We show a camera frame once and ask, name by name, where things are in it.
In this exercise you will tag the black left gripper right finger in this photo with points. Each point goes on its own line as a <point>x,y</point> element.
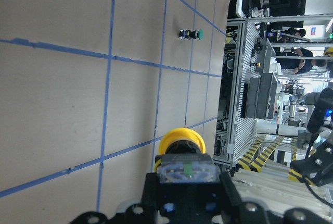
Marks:
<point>228,198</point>

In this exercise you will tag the yellow push button switch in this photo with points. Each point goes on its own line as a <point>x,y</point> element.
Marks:
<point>187,178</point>

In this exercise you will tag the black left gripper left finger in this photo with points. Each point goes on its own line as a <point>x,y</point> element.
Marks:
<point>151,198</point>

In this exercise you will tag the green push button switch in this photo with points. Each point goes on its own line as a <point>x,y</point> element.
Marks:
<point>189,34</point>

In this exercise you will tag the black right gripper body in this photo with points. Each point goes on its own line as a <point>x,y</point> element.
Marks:
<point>318,167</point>

